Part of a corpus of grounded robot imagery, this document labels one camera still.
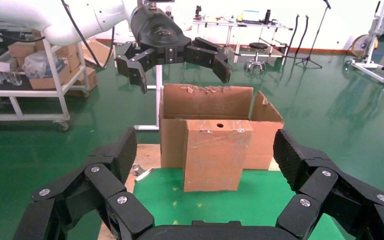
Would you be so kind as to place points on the clear plastic bag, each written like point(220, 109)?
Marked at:
point(39, 64)

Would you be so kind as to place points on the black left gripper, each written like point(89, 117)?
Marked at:
point(159, 33)

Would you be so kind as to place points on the green cloth mat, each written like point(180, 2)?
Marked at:
point(245, 205)

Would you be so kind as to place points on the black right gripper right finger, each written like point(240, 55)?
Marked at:
point(321, 185)

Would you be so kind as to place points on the black curved pole stand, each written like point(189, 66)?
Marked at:
point(292, 33)
point(303, 36)

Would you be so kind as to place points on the white exercise bike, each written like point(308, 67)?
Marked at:
point(374, 39)

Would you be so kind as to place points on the white metal stand frame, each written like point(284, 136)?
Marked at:
point(159, 99)

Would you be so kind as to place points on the clear glass cup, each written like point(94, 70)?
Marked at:
point(14, 78)

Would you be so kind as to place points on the black bottle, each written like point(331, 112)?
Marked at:
point(267, 16)

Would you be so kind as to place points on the small black device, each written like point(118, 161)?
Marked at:
point(198, 12)

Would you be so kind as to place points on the large open cardboard carton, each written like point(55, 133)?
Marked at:
point(205, 102)

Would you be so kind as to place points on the flat cardboard sheet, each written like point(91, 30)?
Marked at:
point(96, 49)

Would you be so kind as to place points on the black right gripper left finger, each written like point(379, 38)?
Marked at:
point(106, 182)

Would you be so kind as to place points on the white flat box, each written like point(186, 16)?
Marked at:
point(4, 63)

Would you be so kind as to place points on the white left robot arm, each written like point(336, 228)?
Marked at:
point(72, 20)

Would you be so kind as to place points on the black round stool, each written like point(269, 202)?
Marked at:
point(257, 46)

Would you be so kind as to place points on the white tube frame table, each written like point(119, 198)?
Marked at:
point(241, 25)

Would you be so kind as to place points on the black tripod microphone stand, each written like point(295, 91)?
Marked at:
point(311, 53)

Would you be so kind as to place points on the white wheeled shelf cart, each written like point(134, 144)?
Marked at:
point(54, 73)

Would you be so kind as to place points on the silver binder clip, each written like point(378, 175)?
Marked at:
point(144, 174)

